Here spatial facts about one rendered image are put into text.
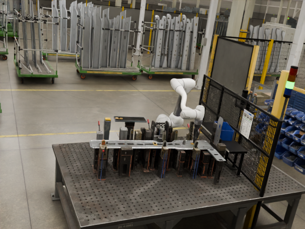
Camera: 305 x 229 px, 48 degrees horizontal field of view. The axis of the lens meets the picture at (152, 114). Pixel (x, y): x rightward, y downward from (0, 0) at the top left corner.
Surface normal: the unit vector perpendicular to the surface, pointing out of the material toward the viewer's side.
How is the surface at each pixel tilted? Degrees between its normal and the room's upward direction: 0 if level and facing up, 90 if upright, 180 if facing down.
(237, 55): 89
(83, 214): 0
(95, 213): 0
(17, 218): 0
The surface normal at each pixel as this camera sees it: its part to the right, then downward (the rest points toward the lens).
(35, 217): 0.12, -0.94
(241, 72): -0.91, 0.04
